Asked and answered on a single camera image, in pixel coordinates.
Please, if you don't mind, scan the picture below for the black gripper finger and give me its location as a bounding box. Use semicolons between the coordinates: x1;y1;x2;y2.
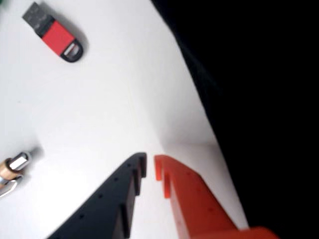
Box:
47;152;148;239

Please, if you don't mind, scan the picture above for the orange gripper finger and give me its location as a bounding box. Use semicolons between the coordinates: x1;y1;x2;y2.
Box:
154;154;281;239

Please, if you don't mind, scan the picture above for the red and black usb stick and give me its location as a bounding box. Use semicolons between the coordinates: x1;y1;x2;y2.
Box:
21;1;85;63

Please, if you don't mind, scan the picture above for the black fabric bag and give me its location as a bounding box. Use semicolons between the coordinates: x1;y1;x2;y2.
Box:
150;0;319;239

